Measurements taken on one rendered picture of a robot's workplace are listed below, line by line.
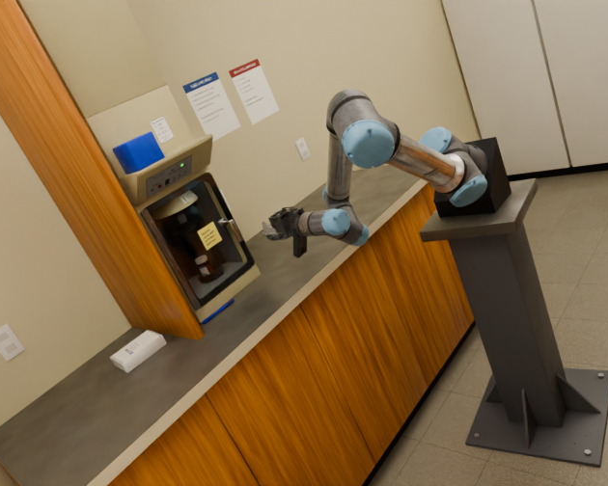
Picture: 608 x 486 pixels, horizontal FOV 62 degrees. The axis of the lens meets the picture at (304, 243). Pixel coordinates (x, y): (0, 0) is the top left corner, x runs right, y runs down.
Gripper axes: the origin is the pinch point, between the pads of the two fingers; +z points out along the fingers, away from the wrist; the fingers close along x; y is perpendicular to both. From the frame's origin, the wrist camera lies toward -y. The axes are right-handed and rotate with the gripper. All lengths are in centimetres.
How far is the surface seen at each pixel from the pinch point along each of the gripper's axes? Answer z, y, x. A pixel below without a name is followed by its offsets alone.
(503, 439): -41, -113, -30
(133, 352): 31, -17, 49
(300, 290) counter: -7.5, -21.0, 3.3
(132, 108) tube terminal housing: 23, 54, 11
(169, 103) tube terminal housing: 23, 51, -3
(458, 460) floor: -28, -115, -16
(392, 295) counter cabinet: -5, -54, -41
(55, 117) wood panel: 22, 60, 34
